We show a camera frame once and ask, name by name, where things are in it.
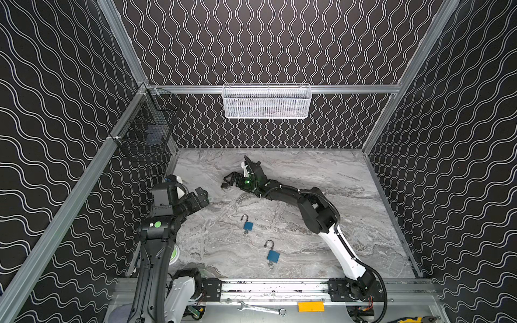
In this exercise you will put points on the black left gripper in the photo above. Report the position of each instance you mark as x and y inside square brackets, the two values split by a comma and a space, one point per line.
[200, 197]

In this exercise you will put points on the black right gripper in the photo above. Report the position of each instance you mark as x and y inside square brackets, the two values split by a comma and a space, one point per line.
[242, 180]

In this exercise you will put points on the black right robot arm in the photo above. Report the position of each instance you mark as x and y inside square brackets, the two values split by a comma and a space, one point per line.
[321, 217]

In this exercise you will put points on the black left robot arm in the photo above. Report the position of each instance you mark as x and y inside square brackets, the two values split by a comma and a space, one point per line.
[161, 296]

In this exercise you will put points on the blue padlock left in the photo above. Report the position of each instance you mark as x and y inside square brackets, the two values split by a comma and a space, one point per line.
[248, 226]

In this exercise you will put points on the green push button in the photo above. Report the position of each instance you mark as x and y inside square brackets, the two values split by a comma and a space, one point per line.
[174, 256]

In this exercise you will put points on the blue padlock front large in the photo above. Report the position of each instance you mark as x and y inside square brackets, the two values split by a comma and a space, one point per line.
[273, 256]

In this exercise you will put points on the aluminium back crossbar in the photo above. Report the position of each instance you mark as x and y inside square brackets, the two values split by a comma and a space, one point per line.
[256, 88]

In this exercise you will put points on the grey cloth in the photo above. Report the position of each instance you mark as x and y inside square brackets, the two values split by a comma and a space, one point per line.
[120, 314]

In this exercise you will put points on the silver combination wrench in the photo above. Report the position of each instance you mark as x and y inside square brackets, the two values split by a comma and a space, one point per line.
[244, 306]

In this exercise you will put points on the yellow block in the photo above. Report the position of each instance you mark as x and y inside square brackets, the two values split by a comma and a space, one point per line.
[311, 306]

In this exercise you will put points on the aluminium left side bar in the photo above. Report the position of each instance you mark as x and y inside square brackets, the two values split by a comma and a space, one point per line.
[33, 267]

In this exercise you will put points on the yellow black tool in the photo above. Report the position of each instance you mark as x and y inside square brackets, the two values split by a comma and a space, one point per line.
[416, 319]

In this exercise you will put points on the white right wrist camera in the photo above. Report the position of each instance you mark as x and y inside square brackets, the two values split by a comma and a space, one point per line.
[245, 168]

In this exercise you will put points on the black wire mesh basket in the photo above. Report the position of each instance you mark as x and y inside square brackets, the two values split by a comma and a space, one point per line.
[148, 135]

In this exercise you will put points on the white wire mesh basket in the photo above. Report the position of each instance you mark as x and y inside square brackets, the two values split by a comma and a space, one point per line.
[284, 105]

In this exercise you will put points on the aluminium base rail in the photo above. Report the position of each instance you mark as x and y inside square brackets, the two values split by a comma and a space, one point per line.
[292, 291]

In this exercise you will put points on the aluminium corner frame post left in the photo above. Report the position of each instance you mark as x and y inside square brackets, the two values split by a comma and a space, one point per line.
[123, 40]

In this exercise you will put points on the aluminium corner frame post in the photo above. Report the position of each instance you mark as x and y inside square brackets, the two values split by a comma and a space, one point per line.
[436, 27]
[123, 40]

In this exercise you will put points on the aluminium corner frame post right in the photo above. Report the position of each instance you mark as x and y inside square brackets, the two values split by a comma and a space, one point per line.
[436, 27]

